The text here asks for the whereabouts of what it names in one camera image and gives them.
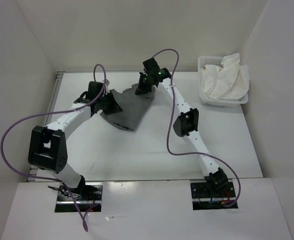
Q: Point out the white crumpled cloth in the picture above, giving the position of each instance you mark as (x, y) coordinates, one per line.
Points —
(227, 80)

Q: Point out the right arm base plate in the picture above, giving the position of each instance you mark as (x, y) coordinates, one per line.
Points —
(203, 199)

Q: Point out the white plastic basket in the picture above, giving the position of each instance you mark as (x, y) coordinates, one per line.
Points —
(222, 100)

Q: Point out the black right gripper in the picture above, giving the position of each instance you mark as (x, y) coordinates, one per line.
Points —
(140, 89)

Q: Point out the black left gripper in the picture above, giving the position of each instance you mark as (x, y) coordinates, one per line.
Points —
(114, 107)

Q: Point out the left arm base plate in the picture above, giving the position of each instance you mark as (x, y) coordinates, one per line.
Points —
(89, 201)

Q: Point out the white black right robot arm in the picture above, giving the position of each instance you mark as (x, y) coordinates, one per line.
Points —
(185, 125)

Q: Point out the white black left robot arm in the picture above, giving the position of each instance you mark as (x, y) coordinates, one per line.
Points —
(48, 145)

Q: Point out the grey pleated skirt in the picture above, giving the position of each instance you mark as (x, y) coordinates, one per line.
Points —
(134, 107)

